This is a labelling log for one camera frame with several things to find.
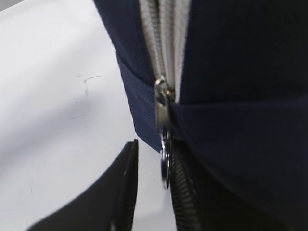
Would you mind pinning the navy blue lunch bag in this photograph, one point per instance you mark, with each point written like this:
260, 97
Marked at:
219, 75

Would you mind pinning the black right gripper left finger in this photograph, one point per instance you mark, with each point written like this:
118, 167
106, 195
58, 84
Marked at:
107, 205

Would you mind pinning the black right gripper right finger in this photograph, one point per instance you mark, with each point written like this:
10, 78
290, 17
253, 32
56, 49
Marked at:
245, 190

